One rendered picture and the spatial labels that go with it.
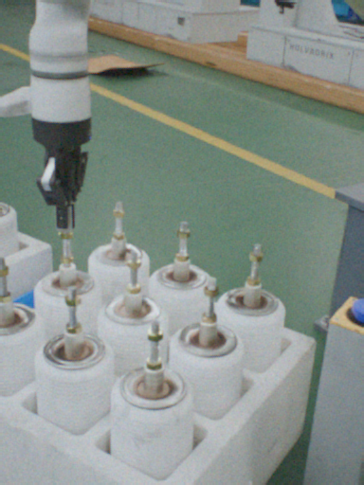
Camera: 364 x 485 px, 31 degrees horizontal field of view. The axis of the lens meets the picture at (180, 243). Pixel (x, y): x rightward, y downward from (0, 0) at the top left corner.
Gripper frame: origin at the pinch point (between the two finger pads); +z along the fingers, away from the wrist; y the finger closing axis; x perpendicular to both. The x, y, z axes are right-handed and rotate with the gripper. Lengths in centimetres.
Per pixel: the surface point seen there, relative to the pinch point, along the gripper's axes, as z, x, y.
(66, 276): 8.8, -0.2, -1.0
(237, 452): 21.6, -27.5, -15.3
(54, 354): 10.5, -4.9, -16.9
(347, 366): 9.7, -39.0, -10.7
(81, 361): 10.5, -8.4, -17.3
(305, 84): 30, -24, 249
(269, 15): 4, 0, 291
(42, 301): 11.6, 2.2, -4.2
